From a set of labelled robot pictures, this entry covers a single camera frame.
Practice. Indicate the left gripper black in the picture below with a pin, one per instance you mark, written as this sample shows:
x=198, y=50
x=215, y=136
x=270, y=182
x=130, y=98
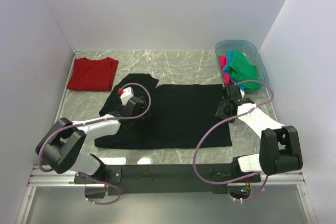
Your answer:
x=144, y=109

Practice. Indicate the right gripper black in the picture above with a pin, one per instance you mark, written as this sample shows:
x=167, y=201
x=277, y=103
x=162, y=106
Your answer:
x=220, y=112

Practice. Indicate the black t shirt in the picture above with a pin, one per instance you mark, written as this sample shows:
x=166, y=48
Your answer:
x=178, y=117

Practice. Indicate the clear blue plastic bin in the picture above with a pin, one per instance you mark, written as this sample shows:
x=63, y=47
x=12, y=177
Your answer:
x=250, y=52

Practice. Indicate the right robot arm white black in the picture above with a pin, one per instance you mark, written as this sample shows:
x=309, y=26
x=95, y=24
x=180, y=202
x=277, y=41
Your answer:
x=279, y=151

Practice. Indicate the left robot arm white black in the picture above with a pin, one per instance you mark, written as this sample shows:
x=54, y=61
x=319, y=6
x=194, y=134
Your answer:
x=60, y=149

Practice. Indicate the green t shirt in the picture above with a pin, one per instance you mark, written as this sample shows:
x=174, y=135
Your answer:
x=251, y=75

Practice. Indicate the pink t shirt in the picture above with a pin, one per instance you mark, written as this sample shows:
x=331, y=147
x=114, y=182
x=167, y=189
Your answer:
x=223, y=62

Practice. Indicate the blue t shirt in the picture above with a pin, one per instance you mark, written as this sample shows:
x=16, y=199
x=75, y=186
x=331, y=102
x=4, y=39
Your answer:
x=236, y=66

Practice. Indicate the folded red t shirt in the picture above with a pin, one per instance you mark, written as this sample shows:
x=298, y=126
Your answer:
x=93, y=75

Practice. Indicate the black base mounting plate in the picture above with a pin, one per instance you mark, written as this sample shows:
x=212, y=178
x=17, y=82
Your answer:
x=140, y=186

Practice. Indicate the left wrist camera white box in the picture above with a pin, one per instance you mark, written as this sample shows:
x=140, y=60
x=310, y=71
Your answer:
x=125, y=94

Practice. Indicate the aluminium rail left edge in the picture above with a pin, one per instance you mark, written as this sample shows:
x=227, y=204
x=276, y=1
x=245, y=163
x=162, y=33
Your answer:
x=64, y=90

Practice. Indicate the aluminium rail front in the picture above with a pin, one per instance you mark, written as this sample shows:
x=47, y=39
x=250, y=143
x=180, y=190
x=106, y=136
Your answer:
x=47, y=176

